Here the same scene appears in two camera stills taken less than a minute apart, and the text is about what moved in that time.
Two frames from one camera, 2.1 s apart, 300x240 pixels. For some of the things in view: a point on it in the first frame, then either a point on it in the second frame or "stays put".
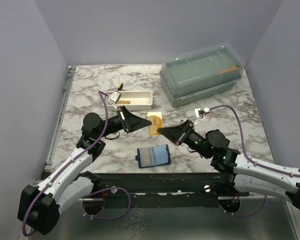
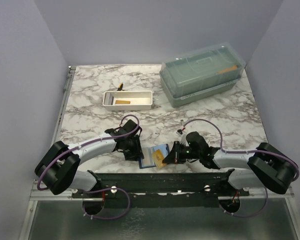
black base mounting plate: (149, 190) stays put
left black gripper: (132, 122) to (137, 151)
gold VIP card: (156, 118) to (158, 157)
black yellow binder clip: (120, 86) stays put
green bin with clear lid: (201, 73) stays put
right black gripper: (176, 134) to (174, 156)
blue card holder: (154, 156) stays put
